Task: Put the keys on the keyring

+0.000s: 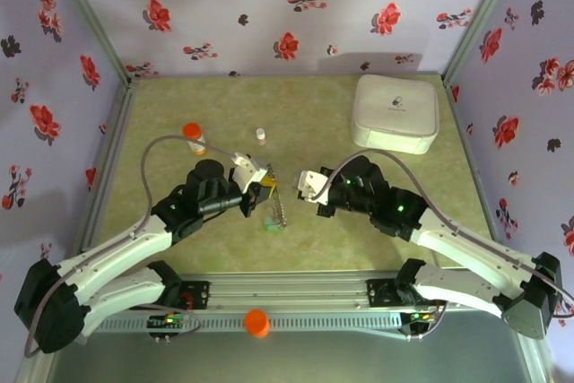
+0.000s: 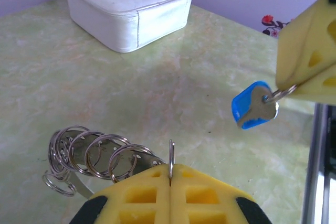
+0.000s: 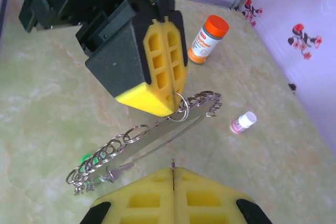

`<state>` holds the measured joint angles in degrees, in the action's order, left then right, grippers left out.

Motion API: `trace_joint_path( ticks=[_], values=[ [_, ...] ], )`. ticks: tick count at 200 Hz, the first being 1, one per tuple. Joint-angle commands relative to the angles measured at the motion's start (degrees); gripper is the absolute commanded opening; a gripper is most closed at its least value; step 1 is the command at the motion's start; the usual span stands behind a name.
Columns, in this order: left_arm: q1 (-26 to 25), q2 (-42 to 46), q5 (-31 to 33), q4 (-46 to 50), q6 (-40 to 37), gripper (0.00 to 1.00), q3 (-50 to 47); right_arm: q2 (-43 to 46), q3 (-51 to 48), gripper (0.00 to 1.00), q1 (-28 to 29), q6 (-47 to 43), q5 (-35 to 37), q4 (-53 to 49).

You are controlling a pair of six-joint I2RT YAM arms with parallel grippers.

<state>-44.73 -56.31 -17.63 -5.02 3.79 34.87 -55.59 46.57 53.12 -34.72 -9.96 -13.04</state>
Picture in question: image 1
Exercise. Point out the metal keyring holder with rings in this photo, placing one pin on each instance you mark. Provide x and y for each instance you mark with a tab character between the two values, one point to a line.
280	208

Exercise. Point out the green key tag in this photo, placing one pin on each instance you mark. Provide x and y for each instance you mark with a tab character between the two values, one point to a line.
271	225

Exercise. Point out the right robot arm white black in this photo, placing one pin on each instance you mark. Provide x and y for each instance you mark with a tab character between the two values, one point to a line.
466	248

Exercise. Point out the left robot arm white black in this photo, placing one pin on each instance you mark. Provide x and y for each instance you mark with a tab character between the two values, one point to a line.
116	257

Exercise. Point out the small white capped vial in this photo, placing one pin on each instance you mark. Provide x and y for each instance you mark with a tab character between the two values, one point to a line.
261	136

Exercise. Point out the orange pill bottle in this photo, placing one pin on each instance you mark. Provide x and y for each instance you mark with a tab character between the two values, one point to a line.
193	130

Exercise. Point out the white zip pouch case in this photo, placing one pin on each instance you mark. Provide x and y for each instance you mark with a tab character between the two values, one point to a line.
394	109

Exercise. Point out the orange plastic cap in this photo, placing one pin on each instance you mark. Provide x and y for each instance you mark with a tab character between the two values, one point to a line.
257	322

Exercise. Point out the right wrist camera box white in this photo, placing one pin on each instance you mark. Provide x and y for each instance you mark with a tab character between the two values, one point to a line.
316	183

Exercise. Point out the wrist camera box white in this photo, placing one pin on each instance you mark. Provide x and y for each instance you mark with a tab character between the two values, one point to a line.
316	183
249	172

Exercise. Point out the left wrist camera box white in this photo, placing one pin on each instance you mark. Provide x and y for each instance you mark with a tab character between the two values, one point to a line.
249	172

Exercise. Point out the aluminium mounting rail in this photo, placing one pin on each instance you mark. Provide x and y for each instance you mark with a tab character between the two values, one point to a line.
287	293

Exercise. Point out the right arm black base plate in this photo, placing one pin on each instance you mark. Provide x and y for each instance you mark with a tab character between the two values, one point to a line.
381	293

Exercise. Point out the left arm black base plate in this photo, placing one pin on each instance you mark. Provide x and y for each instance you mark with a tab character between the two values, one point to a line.
199	295

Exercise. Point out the aluminium side rail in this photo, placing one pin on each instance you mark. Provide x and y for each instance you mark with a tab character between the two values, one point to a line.
463	132
117	123

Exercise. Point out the aluminium frame post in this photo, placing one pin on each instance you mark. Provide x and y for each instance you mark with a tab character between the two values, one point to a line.
89	11
486	11

